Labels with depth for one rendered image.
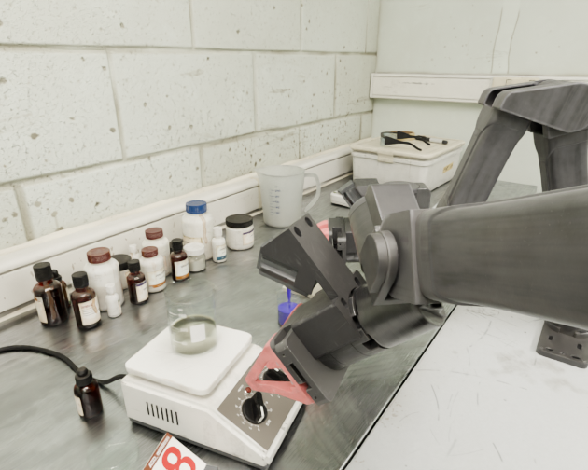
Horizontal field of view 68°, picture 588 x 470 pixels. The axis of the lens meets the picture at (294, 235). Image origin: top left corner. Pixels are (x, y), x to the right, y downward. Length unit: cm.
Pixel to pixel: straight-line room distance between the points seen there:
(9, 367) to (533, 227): 74
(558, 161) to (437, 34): 122
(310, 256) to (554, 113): 43
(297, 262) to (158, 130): 76
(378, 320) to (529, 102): 41
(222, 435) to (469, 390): 35
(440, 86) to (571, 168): 114
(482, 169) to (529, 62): 114
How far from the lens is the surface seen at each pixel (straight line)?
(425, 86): 183
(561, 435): 67
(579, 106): 69
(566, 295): 18
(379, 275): 29
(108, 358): 75
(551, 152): 72
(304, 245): 35
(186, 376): 54
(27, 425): 69
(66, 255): 94
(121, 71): 102
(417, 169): 151
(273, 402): 57
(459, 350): 76
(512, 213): 20
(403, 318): 34
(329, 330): 36
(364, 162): 159
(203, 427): 55
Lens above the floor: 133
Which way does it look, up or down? 22 degrees down
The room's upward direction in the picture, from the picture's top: straight up
